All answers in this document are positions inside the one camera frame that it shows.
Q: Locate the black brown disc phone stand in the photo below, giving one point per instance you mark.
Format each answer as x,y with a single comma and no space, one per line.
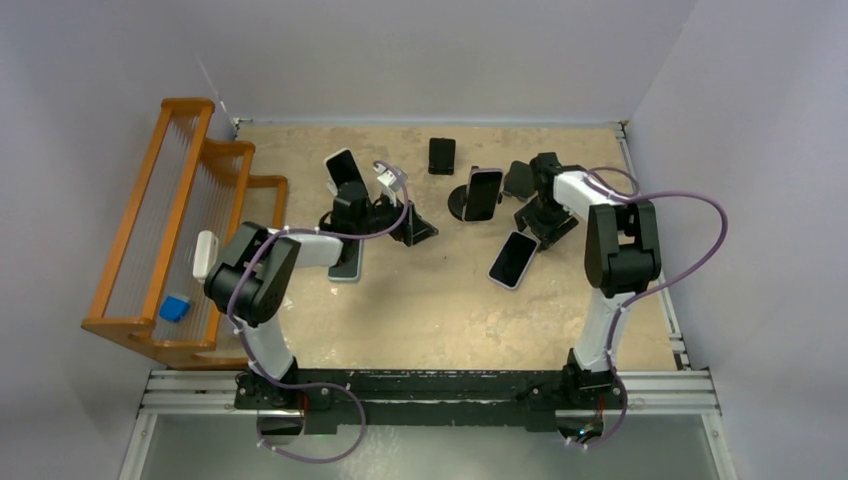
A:
518,182

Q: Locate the blue cap bottle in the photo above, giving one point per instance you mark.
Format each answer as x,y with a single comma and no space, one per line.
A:
174,308

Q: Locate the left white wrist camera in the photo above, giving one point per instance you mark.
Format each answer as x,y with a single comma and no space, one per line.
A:
391,184

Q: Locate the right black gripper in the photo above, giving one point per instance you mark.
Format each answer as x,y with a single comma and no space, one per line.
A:
546,234

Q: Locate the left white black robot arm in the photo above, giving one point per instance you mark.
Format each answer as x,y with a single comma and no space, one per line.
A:
248,280

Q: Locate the light blue case phone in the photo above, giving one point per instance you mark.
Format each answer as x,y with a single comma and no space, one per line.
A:
349,267

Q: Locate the lavender case phone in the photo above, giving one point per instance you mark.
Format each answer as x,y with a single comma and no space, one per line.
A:
513,260

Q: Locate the black rectangular phone stand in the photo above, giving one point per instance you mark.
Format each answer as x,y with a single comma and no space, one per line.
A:
441,156

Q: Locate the black phone clear case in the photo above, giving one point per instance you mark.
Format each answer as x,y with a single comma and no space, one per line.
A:
482,194

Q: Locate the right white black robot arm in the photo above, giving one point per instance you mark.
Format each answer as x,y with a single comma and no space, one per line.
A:
621,259

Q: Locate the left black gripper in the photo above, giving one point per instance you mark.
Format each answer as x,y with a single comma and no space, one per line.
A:
413,229

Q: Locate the white edged black phone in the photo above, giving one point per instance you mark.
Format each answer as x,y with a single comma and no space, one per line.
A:
342,169

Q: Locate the black aluminium base frame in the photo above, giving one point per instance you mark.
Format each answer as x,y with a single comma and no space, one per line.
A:
537,401

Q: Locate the white rectangular device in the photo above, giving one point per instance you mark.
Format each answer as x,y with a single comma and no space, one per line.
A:
205,255

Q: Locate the orange wooden rack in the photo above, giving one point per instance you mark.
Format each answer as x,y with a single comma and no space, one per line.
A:
187,183

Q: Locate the black round base phone stand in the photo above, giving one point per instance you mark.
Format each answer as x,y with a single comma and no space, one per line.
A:
457,201

